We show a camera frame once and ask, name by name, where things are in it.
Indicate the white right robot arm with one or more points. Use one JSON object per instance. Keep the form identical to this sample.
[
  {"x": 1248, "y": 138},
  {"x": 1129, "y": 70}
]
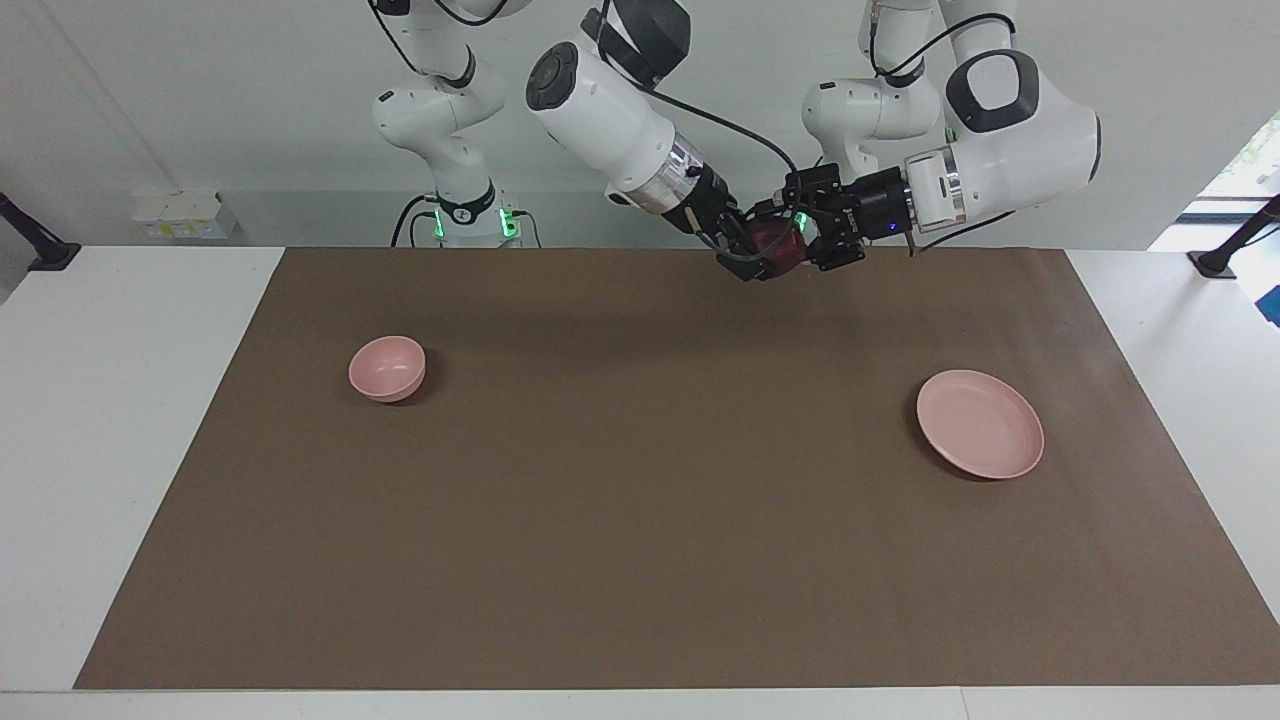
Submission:
[{"x": 600, "y": 110}]

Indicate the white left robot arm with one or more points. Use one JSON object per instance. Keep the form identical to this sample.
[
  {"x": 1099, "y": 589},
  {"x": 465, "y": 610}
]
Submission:
[{"x": 1040, "y": 140}]

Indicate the black clamp stand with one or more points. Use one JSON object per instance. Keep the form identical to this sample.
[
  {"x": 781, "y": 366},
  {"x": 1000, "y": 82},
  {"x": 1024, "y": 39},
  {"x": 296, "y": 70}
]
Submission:
[
  {"x": 1220, "y": 260},
  {"x": 45, "y": 252}
]

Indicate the dark red apple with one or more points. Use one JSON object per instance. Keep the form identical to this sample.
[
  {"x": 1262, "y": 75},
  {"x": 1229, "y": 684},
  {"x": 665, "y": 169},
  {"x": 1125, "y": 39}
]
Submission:
[{"x": 778, "y": 245}]

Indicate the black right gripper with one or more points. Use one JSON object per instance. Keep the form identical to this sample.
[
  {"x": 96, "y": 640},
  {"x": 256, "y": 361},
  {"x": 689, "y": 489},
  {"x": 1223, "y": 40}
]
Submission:
[{"x": 710, "y": 205}]

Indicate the pink plate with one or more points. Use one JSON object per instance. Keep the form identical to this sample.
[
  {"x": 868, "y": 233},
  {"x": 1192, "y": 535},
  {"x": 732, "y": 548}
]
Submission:
[{"x": 980, "y": 425}]

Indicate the blue object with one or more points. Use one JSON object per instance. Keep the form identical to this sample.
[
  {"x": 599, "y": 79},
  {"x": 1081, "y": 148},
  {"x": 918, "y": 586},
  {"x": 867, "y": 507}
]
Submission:
[{"x": 1271, "y": 305}]

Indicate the brown table mat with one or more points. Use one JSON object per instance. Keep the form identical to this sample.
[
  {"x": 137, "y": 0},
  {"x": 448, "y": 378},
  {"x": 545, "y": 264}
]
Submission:
[{"x": 640, "y": 520}]

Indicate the white wall socket boxes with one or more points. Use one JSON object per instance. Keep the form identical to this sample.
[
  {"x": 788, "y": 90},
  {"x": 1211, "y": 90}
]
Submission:
[{"x": 185, "y": 215}]

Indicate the pink bowl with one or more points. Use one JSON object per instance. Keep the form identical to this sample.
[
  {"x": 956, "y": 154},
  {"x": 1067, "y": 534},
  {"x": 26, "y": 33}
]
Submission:
[{"x": 385, "y": 368}]

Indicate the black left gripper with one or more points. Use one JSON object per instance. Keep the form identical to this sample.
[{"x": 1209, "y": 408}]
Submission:
[{"x": 882, "y": 205}]

